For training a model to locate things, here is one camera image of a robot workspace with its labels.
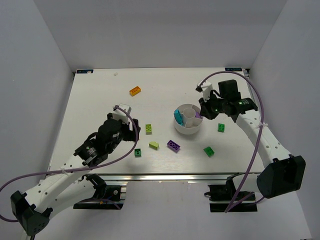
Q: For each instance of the white round divided container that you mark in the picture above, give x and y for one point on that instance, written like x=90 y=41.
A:
x=191 y=124

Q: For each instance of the lime rounded lego brick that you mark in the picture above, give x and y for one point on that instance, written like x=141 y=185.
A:
x=154 y=145

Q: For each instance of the teal long lego brick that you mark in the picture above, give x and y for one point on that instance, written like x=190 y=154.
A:
x=178 y=117

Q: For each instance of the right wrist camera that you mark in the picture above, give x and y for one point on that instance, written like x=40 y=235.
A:
x=204 y=88

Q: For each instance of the blue corner tag left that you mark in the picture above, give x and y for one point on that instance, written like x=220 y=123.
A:
x=84 y=71

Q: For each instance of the green square lego right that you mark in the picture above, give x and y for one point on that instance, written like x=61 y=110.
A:
x=221 y=127

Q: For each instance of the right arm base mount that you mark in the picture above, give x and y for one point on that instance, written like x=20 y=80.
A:
x=220 y=196

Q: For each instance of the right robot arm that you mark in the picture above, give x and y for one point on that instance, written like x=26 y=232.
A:
x=283 y=172

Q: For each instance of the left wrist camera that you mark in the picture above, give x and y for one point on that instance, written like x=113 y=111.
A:
x=120 y=112

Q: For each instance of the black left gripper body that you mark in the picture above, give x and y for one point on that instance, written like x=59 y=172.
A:
x=133 y=130

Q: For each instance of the purple long lego brick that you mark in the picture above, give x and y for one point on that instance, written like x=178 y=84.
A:
x=173 y=146

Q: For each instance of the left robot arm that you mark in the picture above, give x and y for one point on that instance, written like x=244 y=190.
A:
x=35 y=208

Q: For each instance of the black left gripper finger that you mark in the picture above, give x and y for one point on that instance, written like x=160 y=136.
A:
x=135 y=126
x=132 y=137

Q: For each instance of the yellow long lego brick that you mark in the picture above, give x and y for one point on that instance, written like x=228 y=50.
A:
x=134 y=91

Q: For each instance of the green small lego front left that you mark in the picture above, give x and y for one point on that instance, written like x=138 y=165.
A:
x=137 y=153

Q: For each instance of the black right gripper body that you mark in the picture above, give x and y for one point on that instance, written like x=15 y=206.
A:
x=206 y=110

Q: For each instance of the lime long lego brick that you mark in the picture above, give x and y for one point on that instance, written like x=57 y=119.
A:
x=148 y=129

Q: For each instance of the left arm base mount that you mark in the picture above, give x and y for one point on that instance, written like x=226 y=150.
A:
x=107 y=196

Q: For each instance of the purple square lego brick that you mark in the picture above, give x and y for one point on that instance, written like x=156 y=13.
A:
x=197 y=115

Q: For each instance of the blue corner tag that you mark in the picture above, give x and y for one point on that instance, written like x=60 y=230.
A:
x=84 y=71
x=233 y=69

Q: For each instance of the green lego front right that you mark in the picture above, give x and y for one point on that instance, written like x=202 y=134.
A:
x=209 y=151

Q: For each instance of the blue corner tag right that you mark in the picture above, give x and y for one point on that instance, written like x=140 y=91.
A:
x=233 y=69

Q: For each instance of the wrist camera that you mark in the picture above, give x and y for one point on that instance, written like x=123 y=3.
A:
x=204 y=88
x=120 y=112

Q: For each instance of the aluminium table edge rail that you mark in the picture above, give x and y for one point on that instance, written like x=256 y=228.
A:
x=171 y=177

